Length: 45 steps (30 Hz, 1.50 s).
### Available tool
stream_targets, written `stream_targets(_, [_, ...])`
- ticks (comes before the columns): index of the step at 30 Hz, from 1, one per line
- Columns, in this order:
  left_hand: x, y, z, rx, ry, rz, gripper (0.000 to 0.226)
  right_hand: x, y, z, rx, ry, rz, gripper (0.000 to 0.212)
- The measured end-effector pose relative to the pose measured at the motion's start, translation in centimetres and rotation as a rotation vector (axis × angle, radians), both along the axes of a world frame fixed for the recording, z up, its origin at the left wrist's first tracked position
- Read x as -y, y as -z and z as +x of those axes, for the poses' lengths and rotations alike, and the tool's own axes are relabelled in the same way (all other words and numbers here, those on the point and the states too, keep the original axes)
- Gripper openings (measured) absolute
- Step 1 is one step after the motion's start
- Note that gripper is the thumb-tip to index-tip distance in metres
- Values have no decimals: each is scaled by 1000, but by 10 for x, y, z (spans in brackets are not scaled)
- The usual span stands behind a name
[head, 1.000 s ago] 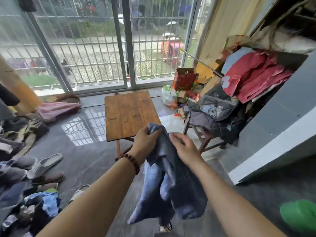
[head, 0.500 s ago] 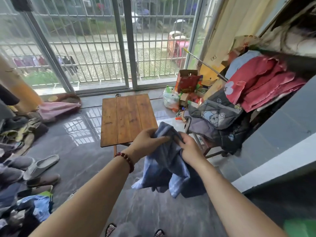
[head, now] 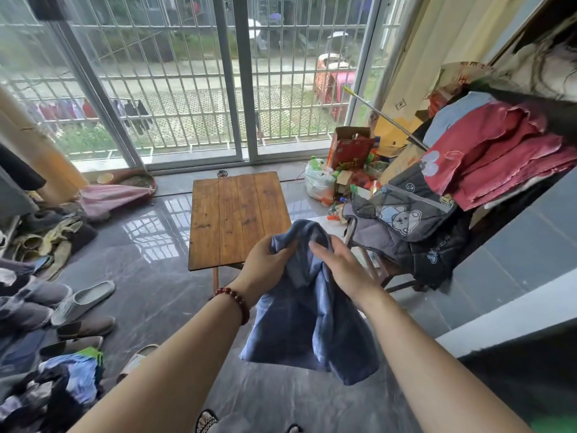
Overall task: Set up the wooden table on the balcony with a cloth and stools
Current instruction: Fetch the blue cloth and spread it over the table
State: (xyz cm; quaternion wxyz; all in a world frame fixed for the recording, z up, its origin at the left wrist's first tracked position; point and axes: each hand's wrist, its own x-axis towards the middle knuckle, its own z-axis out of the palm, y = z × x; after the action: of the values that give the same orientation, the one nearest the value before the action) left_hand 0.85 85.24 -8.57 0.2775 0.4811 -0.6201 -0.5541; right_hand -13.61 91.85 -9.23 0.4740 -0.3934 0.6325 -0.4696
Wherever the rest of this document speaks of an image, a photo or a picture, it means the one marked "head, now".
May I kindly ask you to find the yellow orange curtain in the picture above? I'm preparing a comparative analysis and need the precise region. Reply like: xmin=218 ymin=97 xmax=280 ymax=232
xmin=0 ymin=84 xmax=90 ymax=207

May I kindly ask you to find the grey rubber slipper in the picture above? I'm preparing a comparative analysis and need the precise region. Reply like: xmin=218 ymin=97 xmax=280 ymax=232
xmin=49 ymin=279 xmax=117 ymax=328

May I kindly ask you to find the person's left forearm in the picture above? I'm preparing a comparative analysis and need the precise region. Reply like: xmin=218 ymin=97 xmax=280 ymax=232
xmin=66 ymin=294 xmax=248 ymax=433

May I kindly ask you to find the pale wooden pole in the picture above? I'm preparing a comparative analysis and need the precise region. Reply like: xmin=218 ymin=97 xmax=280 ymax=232
xmin=340 ymin=84 xmax=431 ymax=153

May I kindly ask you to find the red plastic bag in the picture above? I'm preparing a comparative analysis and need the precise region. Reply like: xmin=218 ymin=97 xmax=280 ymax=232
xmin=350 ymin=168 xmax=385 ymax=191

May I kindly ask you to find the black hanging garment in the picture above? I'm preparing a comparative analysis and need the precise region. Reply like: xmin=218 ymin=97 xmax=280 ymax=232
xmin=0 ymin=143 xmax=47 ymax=193

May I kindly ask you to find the black quilted bear print jacket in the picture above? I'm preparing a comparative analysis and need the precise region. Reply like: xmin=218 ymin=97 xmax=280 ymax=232
xmin=341 ymin=161 xmax=473 ymax=291

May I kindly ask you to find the brown printed cardboard box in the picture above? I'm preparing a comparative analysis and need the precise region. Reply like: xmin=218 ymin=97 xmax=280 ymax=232
xmin=376 ymin=143 xmax=430 ymax=186

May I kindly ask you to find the light blue cloth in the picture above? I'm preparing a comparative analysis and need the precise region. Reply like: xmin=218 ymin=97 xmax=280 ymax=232
xmin=420 ymin=90 xmax=498 ymax=150

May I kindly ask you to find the red patterned shirt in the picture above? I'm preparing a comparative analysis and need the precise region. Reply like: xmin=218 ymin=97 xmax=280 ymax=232
xmin=420 ymin=100 xmax=577 ymax=213

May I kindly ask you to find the green printed bag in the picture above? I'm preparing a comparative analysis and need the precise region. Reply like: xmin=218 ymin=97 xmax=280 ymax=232
xmin=75 ymin=346 xmax=106 ymax=371

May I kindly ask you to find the heap of worn shoes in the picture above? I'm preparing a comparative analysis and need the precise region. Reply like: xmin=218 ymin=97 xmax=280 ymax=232
xmin=8 ymin=209 xmax=99 ymax=282

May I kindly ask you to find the person's right hand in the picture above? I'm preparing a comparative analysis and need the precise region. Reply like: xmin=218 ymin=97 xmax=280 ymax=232
xmin=308 ymin=233 xmax=385 ymax=308

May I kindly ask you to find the torn cardboard piece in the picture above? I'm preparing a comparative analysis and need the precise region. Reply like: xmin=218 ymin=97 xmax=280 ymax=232
xmin=333 ymin=169 xmax=356 ymax=195

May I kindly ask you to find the person's left hand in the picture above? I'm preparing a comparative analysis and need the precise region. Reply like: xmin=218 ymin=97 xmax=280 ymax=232
xmin=227 ymin=233 xmax=299 ymax=308

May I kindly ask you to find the red printed carton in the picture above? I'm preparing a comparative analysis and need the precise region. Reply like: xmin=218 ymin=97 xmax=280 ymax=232
xmin=325 ymin=124 xmax=378 ymax=173

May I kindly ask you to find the grey sliding glass door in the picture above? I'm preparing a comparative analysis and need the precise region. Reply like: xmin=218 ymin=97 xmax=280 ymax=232
xmin=231 ymin=0 xmax=408 ymax=164
xmin=48 ymin=0 xmax=252 ymax=173

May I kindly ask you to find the red bead bracelet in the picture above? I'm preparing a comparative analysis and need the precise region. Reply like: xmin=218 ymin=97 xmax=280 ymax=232
xmin=213 ymin=286 xmax=251 ymax=327

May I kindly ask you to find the pile of mixed clothes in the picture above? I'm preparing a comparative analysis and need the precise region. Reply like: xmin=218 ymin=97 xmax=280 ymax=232
xmin=0 ymin=350 xmax=106 ymax=433

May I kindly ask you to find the grey framed window panel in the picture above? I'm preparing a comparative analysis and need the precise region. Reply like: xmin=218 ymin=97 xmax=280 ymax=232
xmin=0 ymin=0 xmax=146 ymax=173

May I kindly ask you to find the person's right forearm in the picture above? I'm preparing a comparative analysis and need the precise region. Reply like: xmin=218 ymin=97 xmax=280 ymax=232
xmin=359 ymin=289 xmax=536 ymax=433

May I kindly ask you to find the red round basin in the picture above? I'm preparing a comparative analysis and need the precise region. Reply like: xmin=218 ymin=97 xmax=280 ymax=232
xmin=109 ymin=171 xmax=158 ymax=198

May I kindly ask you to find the beige rubber slipper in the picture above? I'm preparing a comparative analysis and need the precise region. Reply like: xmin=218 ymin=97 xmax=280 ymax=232
xmin=115 ymin=342 xmax=160 ymax=385

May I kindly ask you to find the blue lined cloth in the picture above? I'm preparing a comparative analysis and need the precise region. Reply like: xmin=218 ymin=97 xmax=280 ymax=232
xmin=238 ymin=218 xmax=381 ymax=387

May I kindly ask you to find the white cloth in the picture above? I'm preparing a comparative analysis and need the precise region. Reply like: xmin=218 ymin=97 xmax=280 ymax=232
xmin=492 ymin=21 xmax=577 ymax=103

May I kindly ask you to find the dark wooden side chair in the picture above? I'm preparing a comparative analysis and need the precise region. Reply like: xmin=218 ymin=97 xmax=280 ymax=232
xmin=344 ymin=215 xmax=428 ymax=295

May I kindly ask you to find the cream patterned curtain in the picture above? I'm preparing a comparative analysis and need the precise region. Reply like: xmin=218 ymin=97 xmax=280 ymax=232
xmin=380 ymin=0 xmax=549 ymax=127

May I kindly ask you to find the grey fabric slipper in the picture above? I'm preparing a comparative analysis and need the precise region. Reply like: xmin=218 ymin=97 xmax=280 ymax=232
xmin=0 ymin=301 xmax=56 ymax=334
xmin=0 ymin=280 xmax=74 ymax=310

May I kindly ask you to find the pink folded umbrella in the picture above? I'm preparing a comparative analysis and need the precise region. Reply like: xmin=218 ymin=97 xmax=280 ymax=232
xmin=76 ymin=182 xmax=157 ymax=223

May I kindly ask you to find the white plastic bag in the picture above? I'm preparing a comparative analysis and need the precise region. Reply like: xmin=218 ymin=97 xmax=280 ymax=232
xmin=303 ymin=161 xmax=339 ymax=203

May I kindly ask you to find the red covered vehicle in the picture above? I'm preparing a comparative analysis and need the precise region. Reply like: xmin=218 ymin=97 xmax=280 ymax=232
xmin=312 ymin=52 xmax=358 ymax=121

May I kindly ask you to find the yellow cardboard sheet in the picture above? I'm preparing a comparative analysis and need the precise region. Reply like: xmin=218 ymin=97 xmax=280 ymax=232
xmin=372 ymin=115 xmax=430 ymax=160

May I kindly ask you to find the wooden folding table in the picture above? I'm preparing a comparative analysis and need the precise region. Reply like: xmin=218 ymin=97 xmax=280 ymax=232
xmin=187 ymin=170 xmax=293 ymax=295

